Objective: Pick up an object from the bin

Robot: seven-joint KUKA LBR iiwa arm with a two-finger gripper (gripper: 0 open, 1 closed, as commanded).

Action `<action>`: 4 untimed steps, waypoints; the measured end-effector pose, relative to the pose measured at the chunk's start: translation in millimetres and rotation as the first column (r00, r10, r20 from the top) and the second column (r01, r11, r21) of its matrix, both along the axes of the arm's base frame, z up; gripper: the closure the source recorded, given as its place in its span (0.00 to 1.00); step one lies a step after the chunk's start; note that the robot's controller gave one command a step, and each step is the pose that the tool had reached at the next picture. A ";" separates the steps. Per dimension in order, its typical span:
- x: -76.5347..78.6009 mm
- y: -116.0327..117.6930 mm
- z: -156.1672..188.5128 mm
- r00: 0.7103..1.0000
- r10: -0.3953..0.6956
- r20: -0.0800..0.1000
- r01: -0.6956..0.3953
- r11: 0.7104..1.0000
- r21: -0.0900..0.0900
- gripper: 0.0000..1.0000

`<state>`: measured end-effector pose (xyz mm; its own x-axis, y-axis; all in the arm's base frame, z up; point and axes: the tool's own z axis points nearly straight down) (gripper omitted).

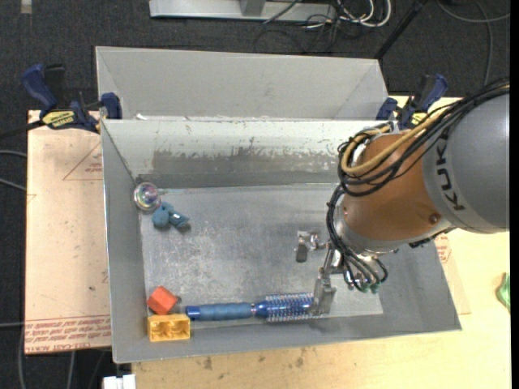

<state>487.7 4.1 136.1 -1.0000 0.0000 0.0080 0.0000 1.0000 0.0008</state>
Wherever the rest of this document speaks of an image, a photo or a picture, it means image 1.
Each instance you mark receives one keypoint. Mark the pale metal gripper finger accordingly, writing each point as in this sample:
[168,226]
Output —
[302,253]
[324,298]

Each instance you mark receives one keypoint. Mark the grey metal bin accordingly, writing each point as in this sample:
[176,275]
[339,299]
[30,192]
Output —
[243,233]

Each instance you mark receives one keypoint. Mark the blue hairbrush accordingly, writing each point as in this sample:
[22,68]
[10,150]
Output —
[227,311]

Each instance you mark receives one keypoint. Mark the blue crumpled cloth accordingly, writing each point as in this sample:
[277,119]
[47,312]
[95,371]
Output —
[164,217]

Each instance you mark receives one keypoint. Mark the orange-red block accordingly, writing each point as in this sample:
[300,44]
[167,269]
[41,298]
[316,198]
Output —
[161,299]

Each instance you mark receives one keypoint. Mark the yellow toy brick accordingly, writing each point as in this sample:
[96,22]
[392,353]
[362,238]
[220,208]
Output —
[169,327]

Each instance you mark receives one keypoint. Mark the clear glass ball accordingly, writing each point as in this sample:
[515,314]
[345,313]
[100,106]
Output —
[146,195]

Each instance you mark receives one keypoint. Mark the pale green soft thing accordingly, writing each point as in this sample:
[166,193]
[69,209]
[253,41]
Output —
[504,292]

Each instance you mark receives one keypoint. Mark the brown cardboard board, red print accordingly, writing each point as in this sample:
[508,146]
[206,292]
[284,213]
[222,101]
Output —
[65,225]

